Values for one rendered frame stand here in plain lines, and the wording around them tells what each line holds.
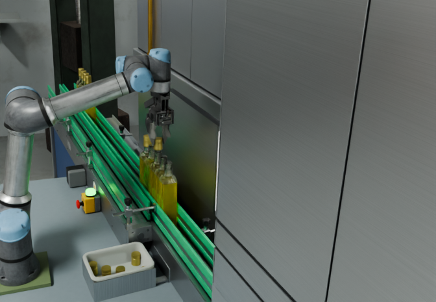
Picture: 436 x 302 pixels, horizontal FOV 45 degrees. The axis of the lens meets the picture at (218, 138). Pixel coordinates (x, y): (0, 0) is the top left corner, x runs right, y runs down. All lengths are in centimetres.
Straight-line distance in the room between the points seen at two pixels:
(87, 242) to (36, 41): 332
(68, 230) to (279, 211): 156
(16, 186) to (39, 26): 340
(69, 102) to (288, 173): 105
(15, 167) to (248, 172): 118
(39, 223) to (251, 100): 164
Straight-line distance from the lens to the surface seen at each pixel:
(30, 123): 173
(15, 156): 192
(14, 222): 191
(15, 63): 532
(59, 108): 172
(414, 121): 59
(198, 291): 172
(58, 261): 212
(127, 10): 533
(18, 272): 198
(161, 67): 186
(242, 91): 88
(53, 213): 244
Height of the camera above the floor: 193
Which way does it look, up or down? 21 degrees down
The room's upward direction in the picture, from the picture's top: 3 degrees clockwise
